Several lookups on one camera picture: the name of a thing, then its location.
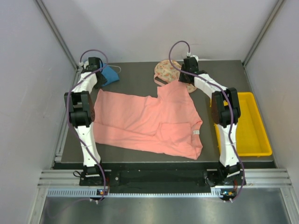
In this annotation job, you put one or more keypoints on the yellow plastic tray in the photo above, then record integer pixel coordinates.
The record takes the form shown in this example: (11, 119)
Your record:
(251, 136)

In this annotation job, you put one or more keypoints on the blue cloth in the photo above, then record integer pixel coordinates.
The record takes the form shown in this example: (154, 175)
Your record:
(111, 74)

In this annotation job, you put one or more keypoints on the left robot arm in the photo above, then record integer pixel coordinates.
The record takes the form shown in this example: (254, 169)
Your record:
(81, 116)

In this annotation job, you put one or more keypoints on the pink t shirt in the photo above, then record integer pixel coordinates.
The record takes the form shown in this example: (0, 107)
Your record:
(168, 124)

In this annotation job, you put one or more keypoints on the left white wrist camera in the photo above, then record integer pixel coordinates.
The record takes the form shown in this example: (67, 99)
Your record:
(84, 64)

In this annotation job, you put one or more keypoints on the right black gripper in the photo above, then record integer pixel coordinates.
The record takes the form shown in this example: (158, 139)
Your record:
(181, 79)

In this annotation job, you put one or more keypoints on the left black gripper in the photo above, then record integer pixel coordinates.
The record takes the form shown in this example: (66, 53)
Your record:
(102, 81)

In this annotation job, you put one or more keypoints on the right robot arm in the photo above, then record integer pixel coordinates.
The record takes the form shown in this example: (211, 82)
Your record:
(225, 112)

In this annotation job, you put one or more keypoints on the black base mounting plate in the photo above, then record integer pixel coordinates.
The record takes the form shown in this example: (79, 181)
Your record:
(166, 181)

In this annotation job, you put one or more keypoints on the slotted cable duct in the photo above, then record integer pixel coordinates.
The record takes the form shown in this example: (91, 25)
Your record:
(98, 193)

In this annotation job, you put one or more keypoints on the floral patterned cloth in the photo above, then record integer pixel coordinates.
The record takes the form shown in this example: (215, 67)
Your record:
(166, 77)

